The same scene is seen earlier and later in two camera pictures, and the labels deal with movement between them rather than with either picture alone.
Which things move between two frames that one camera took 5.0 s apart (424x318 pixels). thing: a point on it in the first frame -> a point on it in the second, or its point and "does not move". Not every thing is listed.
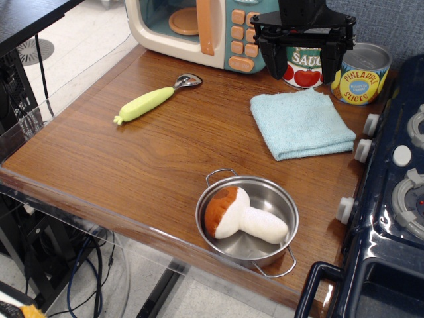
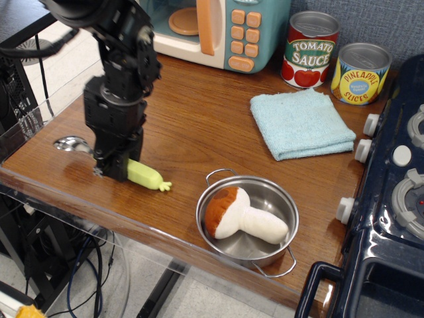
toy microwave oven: [213, 32] does not move
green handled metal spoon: [148, 100] -> [136, 172]
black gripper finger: [330, 57] -> [114, 165]
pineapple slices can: [363, 74] does not move
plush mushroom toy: [229, 212] does not move
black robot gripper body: [304, 22] -> [118, 126]
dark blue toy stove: [382, 273] does not move
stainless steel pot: [243, 248] does not move
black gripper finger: [275, 53] -> [135, 144]
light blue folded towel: [302, 124] does not move
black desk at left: [21, 20] does not move
